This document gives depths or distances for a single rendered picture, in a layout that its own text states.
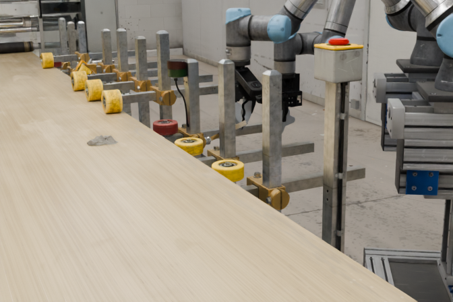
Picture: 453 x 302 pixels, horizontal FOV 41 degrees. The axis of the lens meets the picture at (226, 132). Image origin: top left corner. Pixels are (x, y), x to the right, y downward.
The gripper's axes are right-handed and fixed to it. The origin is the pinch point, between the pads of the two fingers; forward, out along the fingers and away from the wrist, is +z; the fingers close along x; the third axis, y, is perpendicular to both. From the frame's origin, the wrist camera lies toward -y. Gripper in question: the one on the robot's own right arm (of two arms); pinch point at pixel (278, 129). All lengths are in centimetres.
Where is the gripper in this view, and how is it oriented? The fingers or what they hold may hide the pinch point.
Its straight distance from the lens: 214.0
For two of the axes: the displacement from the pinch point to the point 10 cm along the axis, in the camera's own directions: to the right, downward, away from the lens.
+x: -4.4, -2.2, 8.7
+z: 0.2, 9.7, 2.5
